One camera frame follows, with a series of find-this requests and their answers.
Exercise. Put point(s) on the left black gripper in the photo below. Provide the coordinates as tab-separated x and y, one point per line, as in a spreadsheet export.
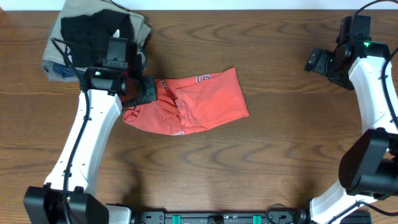
149	90

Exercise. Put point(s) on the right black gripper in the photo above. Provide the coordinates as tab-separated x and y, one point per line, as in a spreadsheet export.
313	60

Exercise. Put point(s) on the red printed t-shirt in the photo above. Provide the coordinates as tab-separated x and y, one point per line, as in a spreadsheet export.
191	105

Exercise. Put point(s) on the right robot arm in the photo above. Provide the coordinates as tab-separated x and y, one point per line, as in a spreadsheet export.
368	170

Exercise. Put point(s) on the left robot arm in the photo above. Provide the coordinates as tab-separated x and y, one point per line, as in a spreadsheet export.
112	85

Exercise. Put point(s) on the black folded garment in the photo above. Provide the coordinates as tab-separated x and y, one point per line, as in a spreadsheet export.
87	37

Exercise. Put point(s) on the grey blue folded garment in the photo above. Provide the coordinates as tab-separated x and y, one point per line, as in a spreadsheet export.
58	73

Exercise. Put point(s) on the khaki folded garment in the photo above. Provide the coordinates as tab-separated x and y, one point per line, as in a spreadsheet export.
73	8

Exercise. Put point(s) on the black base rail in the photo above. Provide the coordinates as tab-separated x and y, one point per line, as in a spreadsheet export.
217	218

